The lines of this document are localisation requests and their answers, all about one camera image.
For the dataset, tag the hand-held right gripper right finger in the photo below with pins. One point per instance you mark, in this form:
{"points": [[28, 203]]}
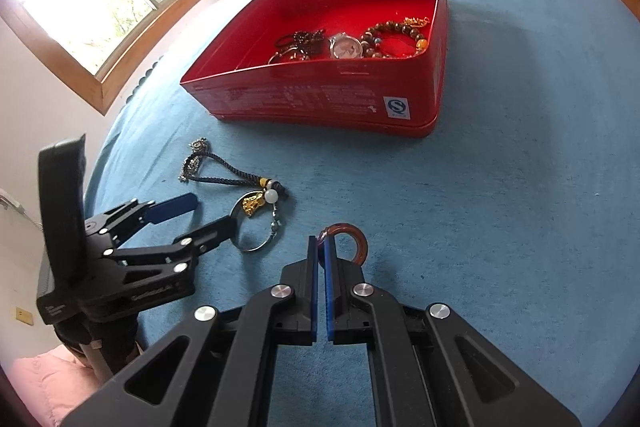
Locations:
{"points": [[328, 287]]}

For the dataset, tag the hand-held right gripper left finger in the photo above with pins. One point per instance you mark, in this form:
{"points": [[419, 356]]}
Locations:
{"points": [[314, 287]]}

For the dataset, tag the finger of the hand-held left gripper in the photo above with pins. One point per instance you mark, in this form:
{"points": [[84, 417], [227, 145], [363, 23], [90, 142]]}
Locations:
{"points": [[210, 234], [172, 204]]}

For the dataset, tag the silver bangle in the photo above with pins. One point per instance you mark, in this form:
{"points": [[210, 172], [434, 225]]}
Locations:
{"points": [[255, 248]]}

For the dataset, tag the red tin box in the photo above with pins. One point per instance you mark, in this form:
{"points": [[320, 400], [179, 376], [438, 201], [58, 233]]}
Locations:
{"points": [[310, 94]]}

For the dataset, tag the silver wristwatch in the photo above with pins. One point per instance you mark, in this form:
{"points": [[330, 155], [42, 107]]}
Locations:
{"points": [[345, 48]]}

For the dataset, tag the gold pendant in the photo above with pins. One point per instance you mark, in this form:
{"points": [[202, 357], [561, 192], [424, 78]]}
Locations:
{"points": [[417, 22]]}

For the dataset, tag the pink quilt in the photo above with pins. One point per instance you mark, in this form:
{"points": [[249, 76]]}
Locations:
{"points": [[45, 382]]}

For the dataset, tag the wall socket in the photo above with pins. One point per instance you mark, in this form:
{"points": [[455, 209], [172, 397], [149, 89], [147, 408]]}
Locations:
{"points": [[22, 316]]}

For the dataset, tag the large wooden frame window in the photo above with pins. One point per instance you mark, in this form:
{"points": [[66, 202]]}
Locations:
{"points": [[100, 7]]}

